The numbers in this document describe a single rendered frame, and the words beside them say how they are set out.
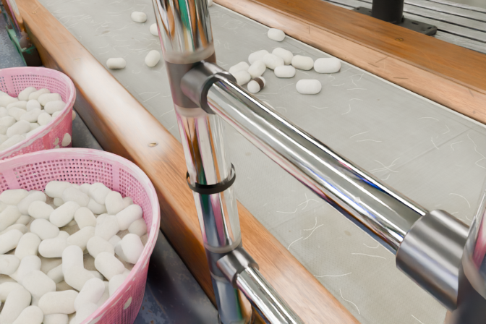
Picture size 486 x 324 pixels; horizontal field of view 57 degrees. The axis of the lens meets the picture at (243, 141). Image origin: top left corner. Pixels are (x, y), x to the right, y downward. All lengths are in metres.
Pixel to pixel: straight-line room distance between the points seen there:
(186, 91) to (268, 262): 0.21
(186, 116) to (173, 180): 0.26
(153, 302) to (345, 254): 0.19
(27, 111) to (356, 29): 0.51
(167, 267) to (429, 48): 0.46
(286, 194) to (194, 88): 0.29
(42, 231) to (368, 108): 0.40
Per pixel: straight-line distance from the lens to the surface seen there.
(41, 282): 0.44
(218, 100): 0.18
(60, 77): 0.74
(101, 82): 0.68
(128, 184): 0.50
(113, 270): 0.43
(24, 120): 0.69
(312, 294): 0.35
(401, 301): 0.39
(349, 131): 0.55
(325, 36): 0.75
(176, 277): 0.49
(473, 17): 1.09
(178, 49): 0.19
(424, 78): 0.64
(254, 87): 0.62
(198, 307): 0.47
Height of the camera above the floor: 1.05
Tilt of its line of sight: 35 degrees down
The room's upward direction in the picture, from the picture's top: 7 degrees counter-clockwise
